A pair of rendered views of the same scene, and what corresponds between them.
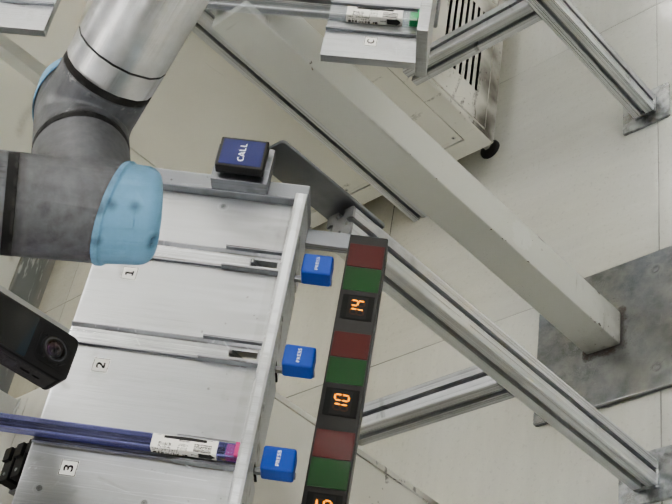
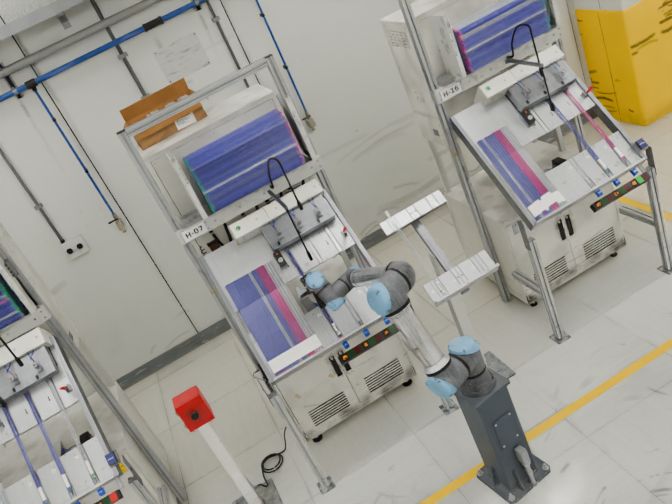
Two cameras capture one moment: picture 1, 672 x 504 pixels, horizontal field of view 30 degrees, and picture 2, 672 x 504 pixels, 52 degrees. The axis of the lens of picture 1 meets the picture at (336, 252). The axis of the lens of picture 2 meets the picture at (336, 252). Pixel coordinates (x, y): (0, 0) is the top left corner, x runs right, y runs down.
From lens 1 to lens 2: 2.18 m
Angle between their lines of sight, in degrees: 31
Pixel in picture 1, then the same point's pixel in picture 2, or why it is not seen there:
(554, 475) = not seen: hidden behind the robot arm
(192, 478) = (332, 334)
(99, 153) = (339, 292)
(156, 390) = (342, 315)
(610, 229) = (516, 354)
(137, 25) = (358, 280)
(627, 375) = not seen: hidden behind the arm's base
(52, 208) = (324, 296)
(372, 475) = (401, 351)
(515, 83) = (560, 293)
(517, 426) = not seen: hidden behind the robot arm
